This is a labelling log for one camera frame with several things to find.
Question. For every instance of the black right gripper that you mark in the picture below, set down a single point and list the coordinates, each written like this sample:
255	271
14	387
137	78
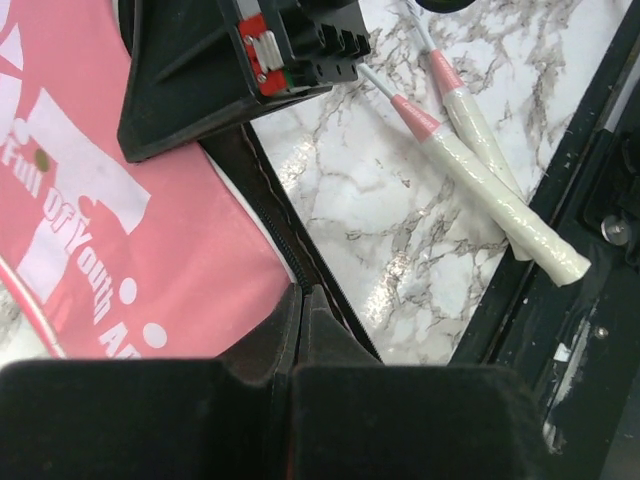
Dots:
200	67

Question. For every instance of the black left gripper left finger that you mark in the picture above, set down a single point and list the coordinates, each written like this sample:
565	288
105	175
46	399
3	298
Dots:
217	418

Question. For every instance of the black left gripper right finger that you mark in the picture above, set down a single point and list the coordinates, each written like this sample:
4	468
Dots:
356	418

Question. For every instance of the pink racket bag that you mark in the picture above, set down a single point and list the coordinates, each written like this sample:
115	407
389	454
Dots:
181	256

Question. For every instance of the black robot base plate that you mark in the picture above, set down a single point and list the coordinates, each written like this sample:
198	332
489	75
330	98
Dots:
577	347

